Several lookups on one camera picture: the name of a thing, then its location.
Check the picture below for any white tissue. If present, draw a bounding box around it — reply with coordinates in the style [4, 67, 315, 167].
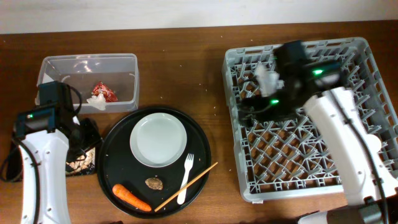
[86, 93, 106, 111]

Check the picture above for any red snack wrapper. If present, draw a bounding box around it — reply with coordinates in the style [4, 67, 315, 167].
[91, 82, 118, 103]

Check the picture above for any grey plate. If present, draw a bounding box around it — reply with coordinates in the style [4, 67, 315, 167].
[129, 113, 187, 168]

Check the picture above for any white plastic fork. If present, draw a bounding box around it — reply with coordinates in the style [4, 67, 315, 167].
[177, 153, 194, 205]

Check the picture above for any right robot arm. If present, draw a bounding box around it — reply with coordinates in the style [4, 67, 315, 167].
[238, 40, 397, 223]

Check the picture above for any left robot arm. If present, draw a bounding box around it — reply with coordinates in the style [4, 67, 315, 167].
[11, 81, 102, 223]

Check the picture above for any grey dishwasher rack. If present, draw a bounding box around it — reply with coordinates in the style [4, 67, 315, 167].
[222, 37, 397, 203]

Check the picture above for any food scraps and rice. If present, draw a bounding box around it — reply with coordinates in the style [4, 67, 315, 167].
[65, 147, 96, 176]

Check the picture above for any clear plastic bin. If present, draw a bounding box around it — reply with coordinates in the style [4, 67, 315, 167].
[37, 54, 139, 114]

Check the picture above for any orange carrot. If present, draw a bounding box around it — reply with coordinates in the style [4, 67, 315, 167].
[112, 184, 152, 212]

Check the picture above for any round black serving tray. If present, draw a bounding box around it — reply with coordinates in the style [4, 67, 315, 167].
[98, 106, 211, 219]

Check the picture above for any brown walnut shell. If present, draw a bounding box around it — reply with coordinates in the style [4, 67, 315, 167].
[145, 177, 163, 190]

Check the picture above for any wooden chopstick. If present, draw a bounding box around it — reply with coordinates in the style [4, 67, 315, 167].
[154, 162, 218, 212]

